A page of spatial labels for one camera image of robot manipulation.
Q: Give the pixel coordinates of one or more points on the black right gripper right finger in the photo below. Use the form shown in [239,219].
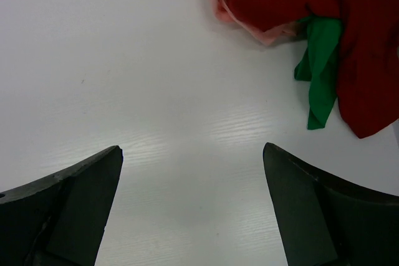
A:
[326,220]

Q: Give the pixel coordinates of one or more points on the red t shirt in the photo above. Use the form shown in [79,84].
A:
[367,76]

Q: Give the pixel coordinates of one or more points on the pink t shirt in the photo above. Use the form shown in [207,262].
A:
[223,13]

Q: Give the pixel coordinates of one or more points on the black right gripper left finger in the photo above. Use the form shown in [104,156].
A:
[60,219]

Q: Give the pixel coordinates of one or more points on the green t shirt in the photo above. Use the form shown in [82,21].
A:
[319,66]

